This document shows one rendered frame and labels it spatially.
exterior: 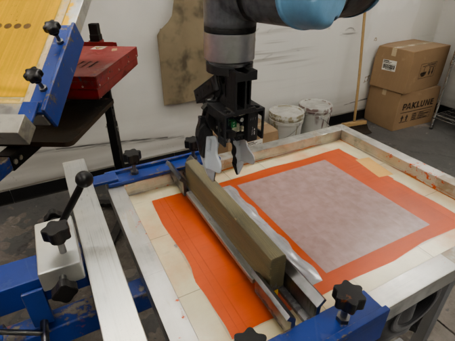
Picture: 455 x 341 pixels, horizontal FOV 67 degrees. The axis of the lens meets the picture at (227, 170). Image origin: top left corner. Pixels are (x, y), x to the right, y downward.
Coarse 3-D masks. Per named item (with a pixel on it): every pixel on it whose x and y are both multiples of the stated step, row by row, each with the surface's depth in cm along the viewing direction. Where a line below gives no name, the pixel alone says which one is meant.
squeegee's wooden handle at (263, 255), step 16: (192, 160) 79; (192, 176) 76; (208, 176) 73; (192, 192) 79; (208, 192) 70; (224, 192) 68; (208, 208) 72; (224, 208) 64; (240, 208) 63; (224, 224) 66; (240, 224) 60; (256, 224) 60; (240, 240) 61; (256, 240) 56; (256, 256) 57; (272, 256) 53; (272, 272) 54; (272, 288) 56
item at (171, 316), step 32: (224, 160) 94; (256, 160) 100; (384, 160) 100; (416, 160) 94; (128, 192) 85; (448, 192) 85; (128, 224) 70; (448, 256) 62; (160, 288) 56; (384, 288) 56; (416, 288) 56; (160, 320) 51
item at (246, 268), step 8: (192, 200) 77; (200, 208) 74; (208, 216) 72; (208, 224) 71; (216, 224) 70; (216, 232) 68; (224, 240) 65; (232, 248) 64; (232, 256) 63; (240, 256) 62; (240, 264) 60; (248, 272) 59
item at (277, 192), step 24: (288, 168) 97; (312, 168) 97; (336, 168) 97; (360, 168) 97; (240, 192) 87; (264, 192) 87; (288, 192) 87; (312, 192) 87; (336, 192) 87; (168, 216) 78; (192, 216) 78; (264, 216) 78; (288, 216) 78; (192, 240) 71; (216, 240) 71
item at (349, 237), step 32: (384, 192) 87; (288, 224) 76; (320, 224) 76; (352, 224) 76; (384, 224) 76; (416, 224) 76; (448, 224) 76; (192, 256) 67; (224, 256) 67; (320, 256) 67; (352, 256) 67; (384, 256) 67; (224, 288) 61; (320, 288) 61; (224, 320) 55; (256, 320) 55
